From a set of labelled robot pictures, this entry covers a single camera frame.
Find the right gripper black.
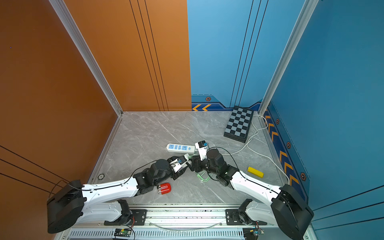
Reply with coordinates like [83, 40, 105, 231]
[185, 154, 220, 176]

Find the green charging cable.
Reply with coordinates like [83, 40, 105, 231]
[196, 170, 211, 183]

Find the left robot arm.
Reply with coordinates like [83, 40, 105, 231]
[47, 155, 189, 234]

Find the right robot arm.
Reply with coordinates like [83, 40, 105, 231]
[187, 148, 314, 240]

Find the red electric shaver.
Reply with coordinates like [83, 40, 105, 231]
[158, 183, 172, 195]

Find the white power strip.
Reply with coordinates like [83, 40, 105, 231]
[166, 143, 196, 155]

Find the yellow block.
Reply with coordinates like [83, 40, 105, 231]
[247, 167, 264, 178]

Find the black grey chessboard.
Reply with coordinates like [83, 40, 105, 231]
[224, 106, 254, 143]

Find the left circuit board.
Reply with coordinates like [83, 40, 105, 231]
[114, 228, 133, 239]

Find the circuit board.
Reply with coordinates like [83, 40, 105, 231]
[243, 228, 265, 240]
[114, 228, 133, 239]

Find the right circuit board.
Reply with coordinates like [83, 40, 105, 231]
[243, 228, 265, 240]

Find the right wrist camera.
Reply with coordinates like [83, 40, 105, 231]
[195, 141, 209, 161]

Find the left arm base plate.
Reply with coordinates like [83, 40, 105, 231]
[104, 209, 147, 227]

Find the aluminium front rail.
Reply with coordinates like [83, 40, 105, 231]
[54, 205, 288, 240]

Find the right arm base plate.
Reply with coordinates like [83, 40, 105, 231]
[225, 209, 267, 226]

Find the right aluminium corner post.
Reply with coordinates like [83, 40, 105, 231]
[258, 0, 319, 116]

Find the aluminium corner post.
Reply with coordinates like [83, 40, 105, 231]
[258, 0, 319, 116]
[49, 0, 123, 118]

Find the left aluminium corner post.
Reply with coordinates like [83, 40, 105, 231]
[49, 0, 123, 118]

